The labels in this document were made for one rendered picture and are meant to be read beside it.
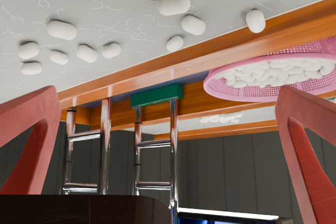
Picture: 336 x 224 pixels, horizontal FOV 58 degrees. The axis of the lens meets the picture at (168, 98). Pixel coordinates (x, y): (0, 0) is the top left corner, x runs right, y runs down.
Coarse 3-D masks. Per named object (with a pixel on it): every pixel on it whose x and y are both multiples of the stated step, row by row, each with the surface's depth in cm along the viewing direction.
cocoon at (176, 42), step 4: (176, 36) 43; (172, 40) 43; (176, 40) 43; (180, 40) 43; (168, 44) 44; (172, 44) 43; (176, 44) 43; (180, 44) 43; (168, 48) 44; (172, 48) 44; (176, 48) 44
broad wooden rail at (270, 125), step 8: (264, 120) 108; (272, 120) 106; (200, 128) 126; (208, 128) 123; (216, 128) 121; (224, 128) 118; (232, 128) 116; (240, 128) 114; (248, 128) 112; (256, 128) 111; (264, 128) 111; (272, 128) 111; (160, 136) 140; (168, 136) 137; (184, 136) 133; (192, 136) 133; (200, 136) 133; (208, 136) 133; (216, 136) 133
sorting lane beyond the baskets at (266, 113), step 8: (248, 112) 96; (256, 112) 96; (264, 112) 95; (272, 112) 95; (184, 120) 109; (192, 120) 109; (208, 120) 109; (240, 120) 109; (248, 120) 109; (256, 120) 109; (128, 128) 127; (144, 128) 127; (152, 128) 127; (160, 128) 127; (168, 128) 127; (184, 128) 127; (192, 128) 127
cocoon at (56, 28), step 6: (48, 24) 39; (54, 24) 38; (60, 24) 39; (66, 24) 39; (48, 30) 39; (54, 30) 38; (60, 30) 39; (66, 30) 39; (72, 30) 40; (54, 36) 39; (60, 36) 39; (66, 36) 40; (72, 36) 40
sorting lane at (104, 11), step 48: (0, 0) 35; (48, 0) 35; (96, 0) 35; (144, 0) 35; (192, 0) 35; (240, 0) 35; (288, 0) 35; (0, 48) 48; (48, 48) 48; (96, 48) 48; (144, 48) 48; (0, 96) 77
